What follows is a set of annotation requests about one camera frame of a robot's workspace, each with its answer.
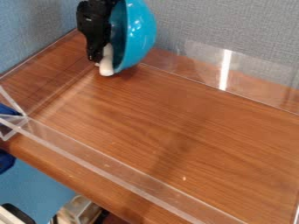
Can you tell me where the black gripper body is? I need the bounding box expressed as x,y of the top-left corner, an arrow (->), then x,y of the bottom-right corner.
76,0 -> 119,53

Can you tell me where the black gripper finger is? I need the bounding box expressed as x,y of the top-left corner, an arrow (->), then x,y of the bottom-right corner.
87,44 -> 104,62

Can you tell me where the white and brown toy mushroom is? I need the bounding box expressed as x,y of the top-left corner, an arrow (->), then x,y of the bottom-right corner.
95,44 -> 115,77

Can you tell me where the blue plastic bowl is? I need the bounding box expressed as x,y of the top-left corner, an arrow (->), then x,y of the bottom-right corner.
109,0 -> 157,73

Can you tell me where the clear acrylic barrier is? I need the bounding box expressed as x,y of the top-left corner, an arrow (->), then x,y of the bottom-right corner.
0,31 -> 299,224

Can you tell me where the blue clamp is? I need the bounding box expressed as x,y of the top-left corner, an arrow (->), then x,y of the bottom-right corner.
0,103 -> 21,174

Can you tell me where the black and white object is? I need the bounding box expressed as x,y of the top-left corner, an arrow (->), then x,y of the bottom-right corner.
0,204 -> 36,224

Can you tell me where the metal frame under table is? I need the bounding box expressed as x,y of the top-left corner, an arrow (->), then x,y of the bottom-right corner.
48,195 -> 101,224

